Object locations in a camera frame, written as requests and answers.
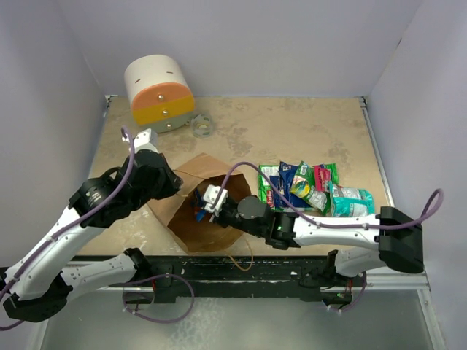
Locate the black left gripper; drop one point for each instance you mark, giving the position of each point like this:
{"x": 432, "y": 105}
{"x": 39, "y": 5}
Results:
{"x": 173, "y": 184}

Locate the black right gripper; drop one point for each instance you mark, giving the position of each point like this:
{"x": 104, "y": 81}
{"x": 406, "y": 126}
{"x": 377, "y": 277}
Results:
{"x": 219, "y": 219}

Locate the brown paper bag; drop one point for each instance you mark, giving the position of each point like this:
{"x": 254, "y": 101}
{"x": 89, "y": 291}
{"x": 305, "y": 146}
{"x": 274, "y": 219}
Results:
{"x": 177, "y": 215}

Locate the blue white chips bag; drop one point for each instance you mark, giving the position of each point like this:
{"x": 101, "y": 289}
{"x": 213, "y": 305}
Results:
{"x": 282, "y": 179}

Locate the yellow green snack bag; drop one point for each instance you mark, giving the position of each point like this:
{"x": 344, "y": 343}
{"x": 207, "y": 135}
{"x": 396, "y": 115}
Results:
{"x": 304, "y": 187}

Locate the pink red snack packet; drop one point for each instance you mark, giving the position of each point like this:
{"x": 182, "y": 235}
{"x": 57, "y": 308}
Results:
{"x": 322, "y": 177}

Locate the teal snack packet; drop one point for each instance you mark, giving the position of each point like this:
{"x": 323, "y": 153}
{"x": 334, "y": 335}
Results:
{"x": 350, "y": 201}

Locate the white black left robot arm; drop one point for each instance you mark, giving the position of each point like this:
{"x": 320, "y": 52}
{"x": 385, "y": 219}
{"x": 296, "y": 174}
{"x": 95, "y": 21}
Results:
{"x": 42, "y": 283}

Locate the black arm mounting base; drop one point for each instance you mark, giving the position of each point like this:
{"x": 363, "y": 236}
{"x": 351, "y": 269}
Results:
{"x": 307, "y": 278}

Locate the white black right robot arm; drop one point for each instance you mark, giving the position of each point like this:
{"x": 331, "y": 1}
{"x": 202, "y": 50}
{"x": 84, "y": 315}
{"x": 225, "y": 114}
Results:
{"x": 387, "y": 239}

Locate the clear tape roll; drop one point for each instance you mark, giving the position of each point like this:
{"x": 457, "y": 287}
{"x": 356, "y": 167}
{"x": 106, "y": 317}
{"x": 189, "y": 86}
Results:
{"x": 201, "y": 126}

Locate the white cylindrical mini drawer cabinet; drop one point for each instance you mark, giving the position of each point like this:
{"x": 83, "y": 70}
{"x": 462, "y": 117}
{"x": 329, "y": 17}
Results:
{"x": 158, "y": 93}

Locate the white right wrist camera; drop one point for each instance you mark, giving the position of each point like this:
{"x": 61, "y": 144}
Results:
{"x": 213, "y": 198}

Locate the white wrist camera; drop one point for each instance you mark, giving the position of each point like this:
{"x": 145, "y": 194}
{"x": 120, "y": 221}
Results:
{"x": 213, "y": 198}
{"x": 145, "y": 140}

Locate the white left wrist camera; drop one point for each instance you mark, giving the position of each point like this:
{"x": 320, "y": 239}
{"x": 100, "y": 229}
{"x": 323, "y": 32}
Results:
{"x": 145, "y": 140}

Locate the aluminium frame rail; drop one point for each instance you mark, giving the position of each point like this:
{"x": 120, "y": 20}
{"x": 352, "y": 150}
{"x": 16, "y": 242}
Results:
{"x": 259, "y": 130}

